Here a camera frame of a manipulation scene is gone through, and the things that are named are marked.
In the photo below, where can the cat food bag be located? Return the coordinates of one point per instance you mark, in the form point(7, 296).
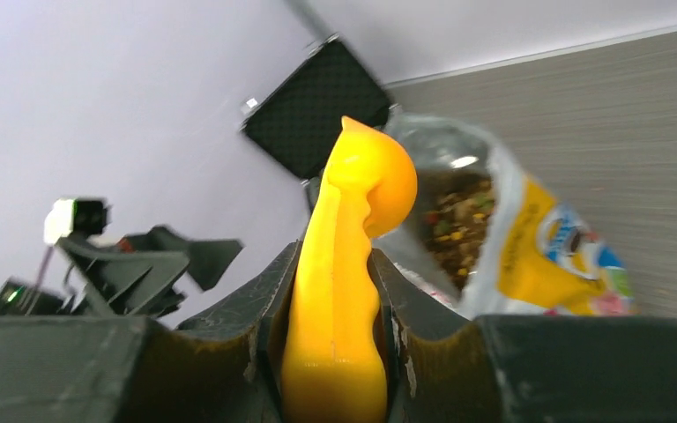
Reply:
point(539, 256)

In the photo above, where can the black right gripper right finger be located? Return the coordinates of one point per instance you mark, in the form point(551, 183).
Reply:
point(522, 368)

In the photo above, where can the pet food kibble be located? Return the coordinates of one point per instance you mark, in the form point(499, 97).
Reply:
point(454, 225)

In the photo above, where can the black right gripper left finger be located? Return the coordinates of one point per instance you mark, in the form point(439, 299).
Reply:
point(218, 366)

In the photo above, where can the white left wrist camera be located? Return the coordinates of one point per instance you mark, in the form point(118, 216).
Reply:
point(86, 216)

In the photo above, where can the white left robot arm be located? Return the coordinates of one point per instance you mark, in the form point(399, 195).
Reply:
point(20, 299)

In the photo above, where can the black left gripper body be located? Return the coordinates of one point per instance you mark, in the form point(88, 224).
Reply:
point(130, 285)

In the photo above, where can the black poker chip case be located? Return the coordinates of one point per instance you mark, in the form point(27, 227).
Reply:
point(299, 122)

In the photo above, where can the yellow plastic scoop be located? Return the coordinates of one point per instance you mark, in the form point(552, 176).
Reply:
point(332, 370)

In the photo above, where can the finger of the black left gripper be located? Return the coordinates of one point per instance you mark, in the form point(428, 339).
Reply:
point(80, 251)
point(209, 259)

